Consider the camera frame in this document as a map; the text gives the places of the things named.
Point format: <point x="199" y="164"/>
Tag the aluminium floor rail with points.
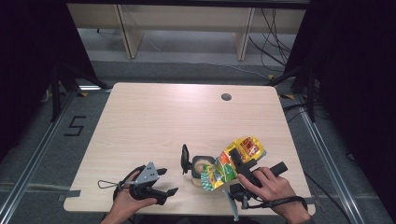
<point x="34" y="155"/>
<point x="323" y="149"/>

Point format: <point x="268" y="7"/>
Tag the black metal stand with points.
<point x="56" y="93"/>
<point x="311" y="93"/>

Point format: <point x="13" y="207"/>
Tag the light wooden shelf unit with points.
<point x="186" y="15"/>

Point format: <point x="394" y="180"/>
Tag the black tape strip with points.
<point x="312" y="200"/>
<point x="73" y="193"/>

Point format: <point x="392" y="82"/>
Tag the person's left hand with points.
<point x="123" y="203"/>

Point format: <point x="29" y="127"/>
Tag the person's right hand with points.
<point x="275" y="191"/>

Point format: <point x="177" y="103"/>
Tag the black curtain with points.
<point x="358" y="77"/>
<point x="28" y="62"/>

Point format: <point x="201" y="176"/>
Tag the yellow seasoning pouch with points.
<point x="225" y="169"/>

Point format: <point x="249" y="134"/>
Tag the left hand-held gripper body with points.
<point x="148" y="174"/>

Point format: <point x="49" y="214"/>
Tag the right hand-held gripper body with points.
<point x="237" y="189"/>

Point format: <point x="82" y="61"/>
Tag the clear jar with black lid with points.
<point x="185" y="158"/>

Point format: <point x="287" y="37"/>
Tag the beige powder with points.
<point x="201" y="164"/>

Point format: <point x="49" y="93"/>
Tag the round grey table grommet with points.
<point x="226" y="96"/>

